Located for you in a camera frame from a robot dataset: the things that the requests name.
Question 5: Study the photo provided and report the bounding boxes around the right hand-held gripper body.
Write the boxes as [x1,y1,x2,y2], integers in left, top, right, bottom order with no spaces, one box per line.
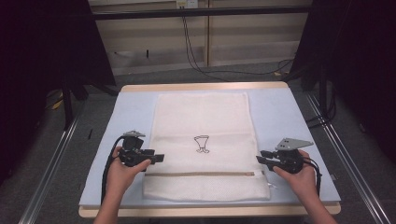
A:
[270,137,315,175]

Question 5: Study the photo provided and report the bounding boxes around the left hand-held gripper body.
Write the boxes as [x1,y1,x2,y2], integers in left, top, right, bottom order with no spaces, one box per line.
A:
[118,130,155,168]

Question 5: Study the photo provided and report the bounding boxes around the white cloth towel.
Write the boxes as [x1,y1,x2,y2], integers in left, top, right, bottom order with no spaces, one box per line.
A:
[142,91,272,203]

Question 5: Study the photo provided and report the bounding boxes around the person's left hand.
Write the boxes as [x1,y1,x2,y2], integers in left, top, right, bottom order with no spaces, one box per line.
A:
[106,146,152,198]

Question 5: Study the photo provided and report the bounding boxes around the person's right hand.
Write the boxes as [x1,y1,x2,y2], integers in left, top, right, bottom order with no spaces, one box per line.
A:
[273,148,320,208]

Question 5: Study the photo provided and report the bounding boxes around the light blue table mat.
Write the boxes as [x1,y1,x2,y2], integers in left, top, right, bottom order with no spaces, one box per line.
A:
[78,87,342,208]

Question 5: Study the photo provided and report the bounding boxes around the black stand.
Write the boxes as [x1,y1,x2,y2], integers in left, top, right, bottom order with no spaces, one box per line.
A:
[60,79,120,132]
[281,63,332,119]

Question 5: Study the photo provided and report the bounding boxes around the wooden table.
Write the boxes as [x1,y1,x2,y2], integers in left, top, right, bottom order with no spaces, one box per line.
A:
[78,81,342,218]

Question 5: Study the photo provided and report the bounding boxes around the yellow floor tape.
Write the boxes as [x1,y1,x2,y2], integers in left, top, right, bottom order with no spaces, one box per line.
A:
[50,91,65,111]

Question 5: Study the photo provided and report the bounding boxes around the black curtain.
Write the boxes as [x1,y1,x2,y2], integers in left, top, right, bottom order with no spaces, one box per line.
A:
[0,0,117,185]
[290,0,396,163]

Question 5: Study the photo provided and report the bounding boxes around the black horizontal bar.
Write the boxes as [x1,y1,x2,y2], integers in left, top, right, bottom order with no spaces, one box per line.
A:
[92,5,313,21]

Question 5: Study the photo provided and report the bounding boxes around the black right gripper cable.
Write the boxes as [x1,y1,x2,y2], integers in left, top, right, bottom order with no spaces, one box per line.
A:
[303,156,323,198]

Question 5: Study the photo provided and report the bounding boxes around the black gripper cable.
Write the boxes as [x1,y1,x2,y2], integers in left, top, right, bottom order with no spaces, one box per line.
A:
[100,134,126,205]
[303,156,323,198]

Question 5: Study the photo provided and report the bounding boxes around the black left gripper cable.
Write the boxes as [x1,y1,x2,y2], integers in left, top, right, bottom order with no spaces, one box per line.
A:
[100,134,126,205]

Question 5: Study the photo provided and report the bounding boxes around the black floor cables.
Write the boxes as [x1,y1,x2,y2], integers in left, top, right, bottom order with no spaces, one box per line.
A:
[305,88,338,130]

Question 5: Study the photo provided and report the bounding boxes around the metal floor rail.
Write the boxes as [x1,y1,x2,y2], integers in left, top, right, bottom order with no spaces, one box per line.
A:
[18,102,86,224]
[304,91,392,224]

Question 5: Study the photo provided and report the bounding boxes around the black wall cable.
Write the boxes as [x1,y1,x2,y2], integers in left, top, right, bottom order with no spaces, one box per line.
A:
[183,15,294,77]
[181,15,232,83]

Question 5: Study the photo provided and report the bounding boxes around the white wall socket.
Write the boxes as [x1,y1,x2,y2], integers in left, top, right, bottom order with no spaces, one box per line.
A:
[175,0,200,9]

